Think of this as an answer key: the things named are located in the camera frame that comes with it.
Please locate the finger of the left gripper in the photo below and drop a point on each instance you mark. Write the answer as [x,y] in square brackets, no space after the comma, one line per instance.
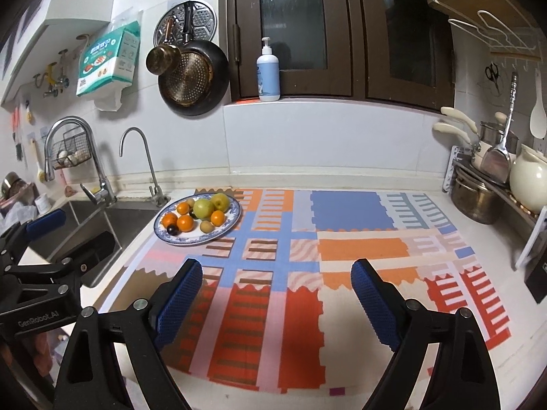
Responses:
[78,262]
[16,239]

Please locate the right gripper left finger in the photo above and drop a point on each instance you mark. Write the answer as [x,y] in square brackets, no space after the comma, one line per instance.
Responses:
[90,375]

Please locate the large orange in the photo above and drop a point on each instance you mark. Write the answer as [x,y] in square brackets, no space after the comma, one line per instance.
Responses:
[185,223]

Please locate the brownish yellow round fruit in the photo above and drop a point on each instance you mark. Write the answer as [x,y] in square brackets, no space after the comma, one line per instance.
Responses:
[206,226]

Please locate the large yellow-green pear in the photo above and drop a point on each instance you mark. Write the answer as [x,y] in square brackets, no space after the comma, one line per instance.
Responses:
[203,208]

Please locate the small orange tangerine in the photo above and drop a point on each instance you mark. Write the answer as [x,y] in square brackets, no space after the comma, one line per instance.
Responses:
[183,208]

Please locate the left hand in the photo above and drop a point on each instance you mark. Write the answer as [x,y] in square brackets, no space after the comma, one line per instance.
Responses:
[36,347]

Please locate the steel sink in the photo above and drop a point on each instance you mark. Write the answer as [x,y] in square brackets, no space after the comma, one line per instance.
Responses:
[124,220]

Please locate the tall chrome faucet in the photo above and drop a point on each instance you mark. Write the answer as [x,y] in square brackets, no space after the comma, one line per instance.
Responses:
[105,194]

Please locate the orange tangerine near edge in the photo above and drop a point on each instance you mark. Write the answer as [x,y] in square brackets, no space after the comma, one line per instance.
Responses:
[169,219]

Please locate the green apple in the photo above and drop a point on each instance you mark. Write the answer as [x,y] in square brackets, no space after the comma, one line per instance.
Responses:
[221,201]

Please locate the blue and white plate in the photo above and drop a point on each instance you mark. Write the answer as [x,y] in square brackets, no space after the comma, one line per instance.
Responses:
[195,236]

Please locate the steel pot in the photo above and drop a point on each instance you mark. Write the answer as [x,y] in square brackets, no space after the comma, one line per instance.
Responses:
[474,199]

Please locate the colourful patterned mat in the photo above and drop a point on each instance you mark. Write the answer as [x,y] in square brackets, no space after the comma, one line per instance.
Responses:
[276,312]

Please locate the teal paper towel pack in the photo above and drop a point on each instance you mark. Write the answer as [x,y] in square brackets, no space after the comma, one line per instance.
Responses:
[107,67]

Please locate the cream ceramic jug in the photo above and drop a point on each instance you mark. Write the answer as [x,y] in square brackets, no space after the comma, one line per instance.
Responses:
[528,179]

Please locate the steel spatula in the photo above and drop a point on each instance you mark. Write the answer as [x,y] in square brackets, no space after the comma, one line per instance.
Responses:
[497,162]

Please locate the black frying pan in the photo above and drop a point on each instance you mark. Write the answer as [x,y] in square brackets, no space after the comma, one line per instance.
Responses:
[200,77]

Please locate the white spoon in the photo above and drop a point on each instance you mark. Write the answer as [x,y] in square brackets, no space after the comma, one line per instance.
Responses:
[538,121]

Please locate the round steel steamer rack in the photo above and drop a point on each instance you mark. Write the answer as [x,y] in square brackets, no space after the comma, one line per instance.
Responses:
[196,19]

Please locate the white blue soap bottle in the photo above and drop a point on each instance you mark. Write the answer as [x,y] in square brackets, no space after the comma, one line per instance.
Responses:
[268,73]

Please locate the black scissors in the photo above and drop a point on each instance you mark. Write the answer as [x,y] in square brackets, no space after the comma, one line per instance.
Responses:
[492,74]

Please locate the wire basket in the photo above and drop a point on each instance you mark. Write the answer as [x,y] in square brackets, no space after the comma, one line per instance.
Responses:
[71,150]

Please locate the cream handled saucepan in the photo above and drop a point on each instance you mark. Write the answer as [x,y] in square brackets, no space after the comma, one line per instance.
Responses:
[481,139]

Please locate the dark wooden window frame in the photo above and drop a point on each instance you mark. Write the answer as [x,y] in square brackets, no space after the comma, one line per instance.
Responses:
[391,51]

